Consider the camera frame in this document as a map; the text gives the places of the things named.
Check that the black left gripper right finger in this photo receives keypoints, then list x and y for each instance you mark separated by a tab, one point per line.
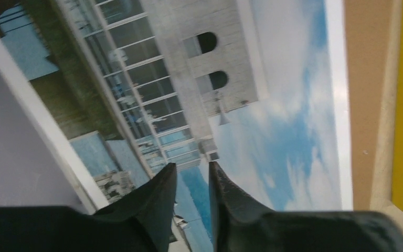
241	223

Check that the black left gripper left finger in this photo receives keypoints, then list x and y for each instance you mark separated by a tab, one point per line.
100	226

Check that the building and sky photo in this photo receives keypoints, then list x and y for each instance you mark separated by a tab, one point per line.
121	106

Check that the brown frame backing board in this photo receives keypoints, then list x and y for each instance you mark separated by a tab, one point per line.
368	27

